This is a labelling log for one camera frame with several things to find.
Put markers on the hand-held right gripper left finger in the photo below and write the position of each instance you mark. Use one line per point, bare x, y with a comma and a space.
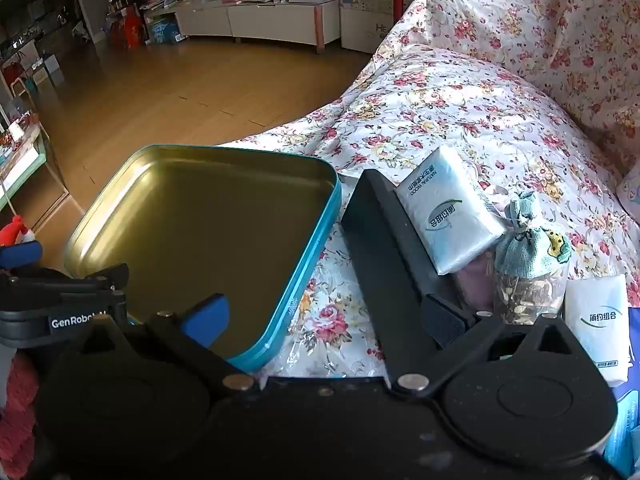
207, 317

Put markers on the pink cloth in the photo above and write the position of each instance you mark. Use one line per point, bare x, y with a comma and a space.
475, 280

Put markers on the blue patterned box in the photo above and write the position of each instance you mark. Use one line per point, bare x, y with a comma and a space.
165, 31

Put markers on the red knitted cloth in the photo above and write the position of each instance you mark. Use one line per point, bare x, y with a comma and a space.
17, 410

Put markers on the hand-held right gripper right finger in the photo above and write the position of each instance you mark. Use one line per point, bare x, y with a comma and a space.
442, 325

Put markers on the blue knitted sachet pouch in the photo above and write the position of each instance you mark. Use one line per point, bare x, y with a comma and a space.
530, 247

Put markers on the red santa toy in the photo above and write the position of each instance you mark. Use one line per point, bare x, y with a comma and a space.
15, 232

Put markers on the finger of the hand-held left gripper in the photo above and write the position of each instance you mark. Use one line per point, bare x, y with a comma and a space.
20, 256
70, 277

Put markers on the white low cabinet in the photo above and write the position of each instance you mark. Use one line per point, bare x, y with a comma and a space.
270, 20

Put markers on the silver tissue packet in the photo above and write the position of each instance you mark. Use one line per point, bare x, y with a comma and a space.
445, 210

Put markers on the green-edged table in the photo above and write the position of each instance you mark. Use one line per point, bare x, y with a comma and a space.
22, 160

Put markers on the gold metal tin tray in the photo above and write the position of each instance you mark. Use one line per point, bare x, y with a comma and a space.
200, 240

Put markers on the red gift bag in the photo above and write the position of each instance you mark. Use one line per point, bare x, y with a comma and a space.
132, 30

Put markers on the clear bag of dried petals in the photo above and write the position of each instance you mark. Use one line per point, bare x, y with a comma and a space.
525, 292

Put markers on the pale printed cushion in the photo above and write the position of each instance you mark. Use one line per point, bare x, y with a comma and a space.
631, 185

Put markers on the floral sofa cover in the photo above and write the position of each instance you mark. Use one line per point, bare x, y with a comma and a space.
450, 90

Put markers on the white tissue packet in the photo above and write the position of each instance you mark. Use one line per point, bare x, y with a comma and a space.
597, 325

